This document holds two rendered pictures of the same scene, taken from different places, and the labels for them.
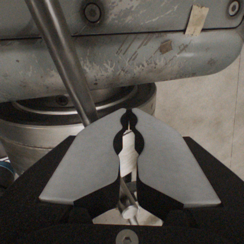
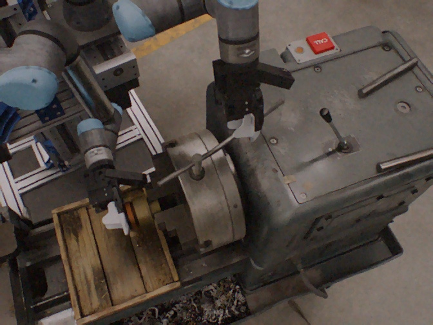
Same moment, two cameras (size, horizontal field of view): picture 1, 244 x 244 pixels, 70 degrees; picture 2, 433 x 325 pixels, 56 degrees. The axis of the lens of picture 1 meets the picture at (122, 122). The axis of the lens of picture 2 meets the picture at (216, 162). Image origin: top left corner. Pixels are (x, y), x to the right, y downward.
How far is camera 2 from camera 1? 87 cm
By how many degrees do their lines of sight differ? 59
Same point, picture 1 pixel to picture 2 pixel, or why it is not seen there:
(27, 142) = (202, 136)
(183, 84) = not seen: outside the picture
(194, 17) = (290, 177)
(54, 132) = (214, 142)
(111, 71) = (255, 154)
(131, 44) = (269, 156)
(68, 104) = not seen: hidden behind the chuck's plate
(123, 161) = (198, 184)
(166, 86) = not seen: outside the picture
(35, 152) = (197, 139)
